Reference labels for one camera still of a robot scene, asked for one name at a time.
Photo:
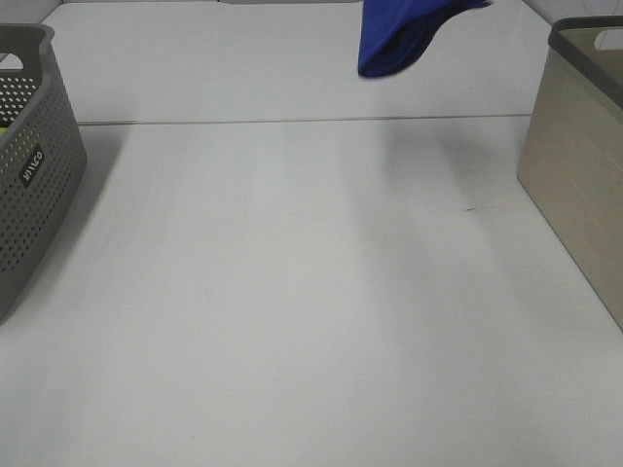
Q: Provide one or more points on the blue microfibre towel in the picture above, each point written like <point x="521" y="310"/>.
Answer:
<point x="395" y="34"/>

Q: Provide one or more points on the beige plastic basket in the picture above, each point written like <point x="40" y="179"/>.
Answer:
<point x="571" y="164"/>

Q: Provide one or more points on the grey perforated plastic basket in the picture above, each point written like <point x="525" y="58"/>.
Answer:
<point x="43" y="157"/>

